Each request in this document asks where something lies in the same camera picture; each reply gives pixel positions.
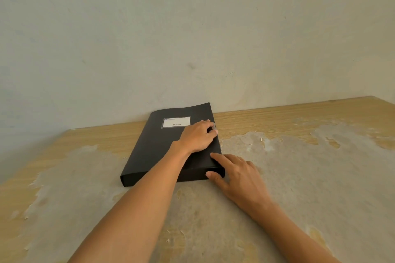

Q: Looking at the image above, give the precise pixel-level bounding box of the person's right hand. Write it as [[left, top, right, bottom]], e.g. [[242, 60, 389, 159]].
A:
[[206, 152, 274, 216]]

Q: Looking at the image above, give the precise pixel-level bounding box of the person's left hand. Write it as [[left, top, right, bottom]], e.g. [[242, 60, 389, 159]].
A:
[[171, 119, 219, 157]]

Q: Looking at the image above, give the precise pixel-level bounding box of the black file folder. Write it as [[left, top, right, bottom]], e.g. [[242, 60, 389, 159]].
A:
[[120, 103, 225, 187]]

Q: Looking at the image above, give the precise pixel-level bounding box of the person's left forearm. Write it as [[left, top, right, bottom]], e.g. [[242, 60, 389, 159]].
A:
[[67, 144, 192, 263]]

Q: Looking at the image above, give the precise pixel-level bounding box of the person's right forearm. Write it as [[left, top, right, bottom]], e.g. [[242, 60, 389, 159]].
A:
[[256, 201, 341, 263]]

